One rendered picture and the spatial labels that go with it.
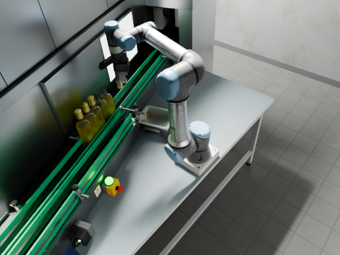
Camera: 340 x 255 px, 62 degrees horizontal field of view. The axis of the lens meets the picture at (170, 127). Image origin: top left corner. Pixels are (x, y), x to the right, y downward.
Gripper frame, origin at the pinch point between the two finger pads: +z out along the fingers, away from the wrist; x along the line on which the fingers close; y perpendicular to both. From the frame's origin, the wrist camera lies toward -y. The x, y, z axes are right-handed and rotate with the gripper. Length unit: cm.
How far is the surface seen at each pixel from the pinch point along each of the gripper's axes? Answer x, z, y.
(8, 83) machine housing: -36, -28, -39
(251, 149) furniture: 17, 90, 95
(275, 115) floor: 79, 112, 140
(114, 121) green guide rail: -13.7, 18.1, -5.0
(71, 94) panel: -12.6, -2.8, -24.7
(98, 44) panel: 17.9, -15.3, -10.7
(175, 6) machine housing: 71, -13, 38
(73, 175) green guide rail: -51, 18, -22
